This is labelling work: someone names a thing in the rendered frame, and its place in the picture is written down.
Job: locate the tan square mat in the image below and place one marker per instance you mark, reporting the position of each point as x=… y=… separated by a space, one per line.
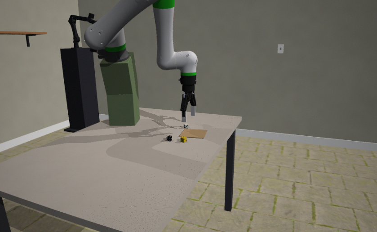
x=193 y=133

